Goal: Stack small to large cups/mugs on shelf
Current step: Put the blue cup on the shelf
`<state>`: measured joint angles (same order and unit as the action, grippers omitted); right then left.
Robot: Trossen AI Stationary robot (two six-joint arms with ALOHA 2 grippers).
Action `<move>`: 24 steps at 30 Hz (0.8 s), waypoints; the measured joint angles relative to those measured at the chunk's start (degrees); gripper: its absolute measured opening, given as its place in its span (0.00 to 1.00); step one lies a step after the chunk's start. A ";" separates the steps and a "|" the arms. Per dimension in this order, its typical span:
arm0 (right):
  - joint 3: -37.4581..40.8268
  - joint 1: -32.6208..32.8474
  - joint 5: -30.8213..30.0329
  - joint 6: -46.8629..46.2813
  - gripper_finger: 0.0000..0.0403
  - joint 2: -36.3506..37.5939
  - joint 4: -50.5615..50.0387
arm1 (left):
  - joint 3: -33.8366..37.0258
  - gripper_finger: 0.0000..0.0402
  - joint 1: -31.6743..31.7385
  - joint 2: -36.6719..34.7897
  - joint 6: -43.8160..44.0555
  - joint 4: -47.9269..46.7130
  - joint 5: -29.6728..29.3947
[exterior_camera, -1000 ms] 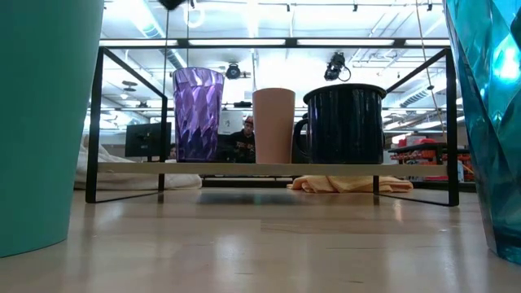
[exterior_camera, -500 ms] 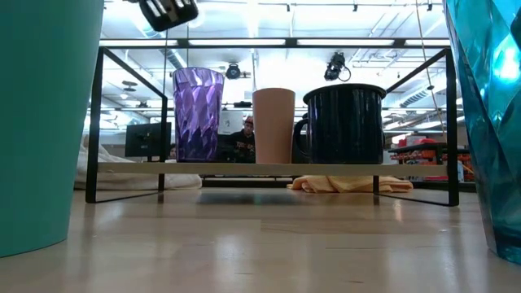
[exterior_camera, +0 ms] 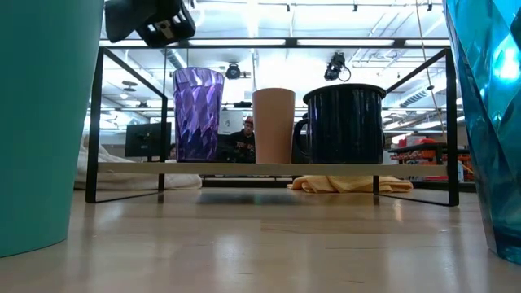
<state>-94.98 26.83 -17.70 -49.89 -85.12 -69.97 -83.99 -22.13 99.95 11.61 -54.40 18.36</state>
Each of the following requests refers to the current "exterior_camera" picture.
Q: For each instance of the purple faceted plastic cup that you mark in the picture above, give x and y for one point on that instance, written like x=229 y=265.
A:
x=197 y=122

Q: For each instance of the peach plastic cup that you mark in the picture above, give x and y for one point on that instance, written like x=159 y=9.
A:
x=273 y=130

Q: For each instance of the white crumpled cloth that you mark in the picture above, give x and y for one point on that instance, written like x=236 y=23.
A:
x=134 y=181

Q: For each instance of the workbench with red bins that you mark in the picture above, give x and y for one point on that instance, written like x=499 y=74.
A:
x=423 y=154

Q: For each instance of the black overhead camera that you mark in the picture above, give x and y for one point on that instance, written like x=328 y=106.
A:
x=334 y=67

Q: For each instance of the black ceiling spotlight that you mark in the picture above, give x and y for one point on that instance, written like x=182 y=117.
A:
x=233 y=72

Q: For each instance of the black table frame rail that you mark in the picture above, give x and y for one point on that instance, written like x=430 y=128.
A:
x=244 y=183

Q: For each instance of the black computer monitor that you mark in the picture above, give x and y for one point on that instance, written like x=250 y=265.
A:
x=142 y=140

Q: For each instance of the blue faceted plastic cup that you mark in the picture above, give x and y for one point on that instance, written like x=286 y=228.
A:
x=488 y=142

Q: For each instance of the black metal frame shelf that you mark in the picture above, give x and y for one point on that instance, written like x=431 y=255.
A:
x=244 y=169

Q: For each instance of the yellow folded cloth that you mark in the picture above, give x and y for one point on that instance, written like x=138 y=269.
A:
x=346 y=184

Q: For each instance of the teal plastic cup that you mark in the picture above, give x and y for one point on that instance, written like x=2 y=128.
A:
x=40 y=122

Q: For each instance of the dark navy enamel mug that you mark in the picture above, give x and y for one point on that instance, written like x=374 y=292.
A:
x=346 y=130

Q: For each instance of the person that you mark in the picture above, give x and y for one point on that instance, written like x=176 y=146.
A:
x=244 y=144
x=173 y=152

